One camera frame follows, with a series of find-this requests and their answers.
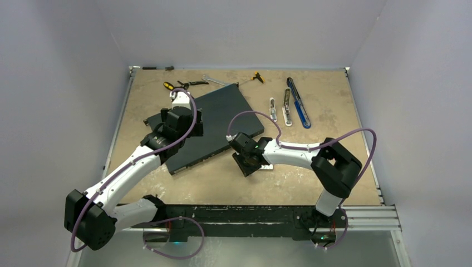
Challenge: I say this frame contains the black handled cutters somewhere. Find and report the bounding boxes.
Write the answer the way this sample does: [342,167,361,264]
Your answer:
[177,81,209,90]

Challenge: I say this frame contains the white stapler part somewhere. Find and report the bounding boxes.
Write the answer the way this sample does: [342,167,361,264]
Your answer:
[269,97,277,122]

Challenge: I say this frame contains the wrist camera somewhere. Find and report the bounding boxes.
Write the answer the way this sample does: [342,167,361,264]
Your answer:
[169,88,192,110]
[225,135,236,142]

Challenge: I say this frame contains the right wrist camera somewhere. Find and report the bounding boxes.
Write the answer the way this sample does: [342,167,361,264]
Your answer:
[225,135,236,142]

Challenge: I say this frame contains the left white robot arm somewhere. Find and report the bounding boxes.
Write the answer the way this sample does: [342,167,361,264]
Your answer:
[64,106,203,253]

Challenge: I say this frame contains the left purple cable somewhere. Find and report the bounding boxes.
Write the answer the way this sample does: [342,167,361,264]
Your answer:
[70,87,198,253]

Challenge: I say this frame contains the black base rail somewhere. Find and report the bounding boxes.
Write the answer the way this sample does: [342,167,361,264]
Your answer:
[136,204,347,242]

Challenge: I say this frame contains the dark flat network switch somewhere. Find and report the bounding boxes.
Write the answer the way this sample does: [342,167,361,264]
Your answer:
[166,84,252,175]

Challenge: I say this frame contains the blue stapler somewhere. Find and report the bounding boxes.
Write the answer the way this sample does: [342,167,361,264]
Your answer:
[287,77,311,128]

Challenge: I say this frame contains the black tool at wall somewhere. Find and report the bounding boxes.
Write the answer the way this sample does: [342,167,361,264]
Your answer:
[141,66,175,71]

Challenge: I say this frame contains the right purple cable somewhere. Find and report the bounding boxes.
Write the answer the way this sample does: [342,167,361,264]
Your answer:
[226,111,377,250]

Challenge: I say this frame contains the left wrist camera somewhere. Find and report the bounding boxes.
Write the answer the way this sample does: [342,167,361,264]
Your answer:
[169,88,192,110]

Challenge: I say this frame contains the silver wrench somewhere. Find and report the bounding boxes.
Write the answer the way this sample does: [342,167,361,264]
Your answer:
[202,75,229,86]

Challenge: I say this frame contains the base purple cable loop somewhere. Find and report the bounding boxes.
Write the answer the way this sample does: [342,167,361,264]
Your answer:
[142,217,205,260]

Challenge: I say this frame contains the small yellow black screwdriver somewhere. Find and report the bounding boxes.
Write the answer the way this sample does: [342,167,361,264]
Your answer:
[238,72,265,86]

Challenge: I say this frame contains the staple box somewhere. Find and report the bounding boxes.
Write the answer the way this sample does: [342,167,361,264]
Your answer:
[259,164,274,171]

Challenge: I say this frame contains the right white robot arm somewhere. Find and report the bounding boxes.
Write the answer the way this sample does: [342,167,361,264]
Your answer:
[227,132,362,226]

